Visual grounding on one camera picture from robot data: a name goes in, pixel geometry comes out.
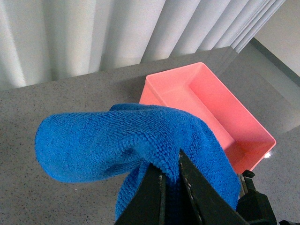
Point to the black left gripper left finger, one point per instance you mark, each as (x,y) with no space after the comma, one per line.
(147,207)

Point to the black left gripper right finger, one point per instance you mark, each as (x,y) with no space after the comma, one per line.
(202,205)

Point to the blue microfiber cloth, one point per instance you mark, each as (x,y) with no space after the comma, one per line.
(92,146)

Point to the pink plastic box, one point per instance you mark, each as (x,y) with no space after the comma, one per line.
(197,90)

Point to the white pleated curtain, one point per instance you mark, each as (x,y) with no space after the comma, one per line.
(48,40)

